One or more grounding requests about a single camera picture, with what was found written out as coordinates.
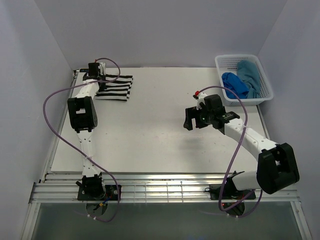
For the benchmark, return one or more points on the black white striped tank top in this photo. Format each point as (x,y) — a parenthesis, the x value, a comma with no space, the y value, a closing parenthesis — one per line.
(117,90)

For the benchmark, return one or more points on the white plastic basket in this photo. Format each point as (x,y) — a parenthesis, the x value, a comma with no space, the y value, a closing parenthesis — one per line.
(228,63)

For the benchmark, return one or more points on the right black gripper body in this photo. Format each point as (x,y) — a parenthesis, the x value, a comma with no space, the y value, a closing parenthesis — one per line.
(205,117)

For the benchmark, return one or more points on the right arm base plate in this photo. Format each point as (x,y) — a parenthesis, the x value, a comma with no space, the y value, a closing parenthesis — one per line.
(214,193)

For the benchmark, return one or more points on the blue label sticker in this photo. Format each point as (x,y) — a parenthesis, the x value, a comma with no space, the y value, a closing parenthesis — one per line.
(84,70)

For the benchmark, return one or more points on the aluminium rail frame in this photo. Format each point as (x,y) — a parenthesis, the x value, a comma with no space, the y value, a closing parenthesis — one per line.
(135,188)

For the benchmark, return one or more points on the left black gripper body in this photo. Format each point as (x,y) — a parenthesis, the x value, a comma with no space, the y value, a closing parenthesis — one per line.
(103,87)

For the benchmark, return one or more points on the teal tank top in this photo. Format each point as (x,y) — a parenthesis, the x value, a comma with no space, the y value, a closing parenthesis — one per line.
(248,72)

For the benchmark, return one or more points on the blue tank top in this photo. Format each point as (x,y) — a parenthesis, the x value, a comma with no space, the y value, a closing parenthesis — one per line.
(235,84)

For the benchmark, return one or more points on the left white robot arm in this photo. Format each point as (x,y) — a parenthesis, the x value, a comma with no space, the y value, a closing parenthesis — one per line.
(83,119)

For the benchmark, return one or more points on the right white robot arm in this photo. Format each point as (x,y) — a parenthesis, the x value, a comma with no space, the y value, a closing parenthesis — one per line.
(276,163)

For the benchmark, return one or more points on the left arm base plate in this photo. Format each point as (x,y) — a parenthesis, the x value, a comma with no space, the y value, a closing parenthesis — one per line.
(111,192)

